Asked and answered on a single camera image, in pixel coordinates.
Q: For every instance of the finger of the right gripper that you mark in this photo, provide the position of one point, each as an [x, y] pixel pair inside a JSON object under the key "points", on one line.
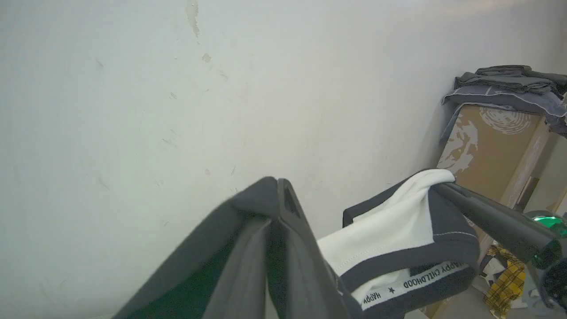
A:
{"points": [[509, 237], [500, 212]]}

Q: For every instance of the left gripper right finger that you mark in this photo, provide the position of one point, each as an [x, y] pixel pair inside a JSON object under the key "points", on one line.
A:
{"points": [[301, 274]]}

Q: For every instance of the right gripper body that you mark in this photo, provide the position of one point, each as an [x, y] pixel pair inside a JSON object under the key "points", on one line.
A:
{"points": [[556, 274]]}

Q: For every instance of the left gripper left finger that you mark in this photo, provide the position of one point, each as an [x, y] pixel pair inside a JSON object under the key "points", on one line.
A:
{"points": [[246, 274]]}

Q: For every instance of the white and black T-shirt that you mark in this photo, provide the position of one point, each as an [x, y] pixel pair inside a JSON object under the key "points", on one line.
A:
{"points": [[398, 221]]}

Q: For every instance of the yellow plaid garment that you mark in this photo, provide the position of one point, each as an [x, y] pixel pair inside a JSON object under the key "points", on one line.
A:
{"points": [[505, 283]]}

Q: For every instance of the dark grey folded garment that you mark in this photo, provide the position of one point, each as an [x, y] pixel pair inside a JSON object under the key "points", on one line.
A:
{"points": [[505, 79]]}

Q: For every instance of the brown panel with fingerprint print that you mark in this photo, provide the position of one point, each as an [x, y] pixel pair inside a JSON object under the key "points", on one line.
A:
{"points": [[500, 150]]}

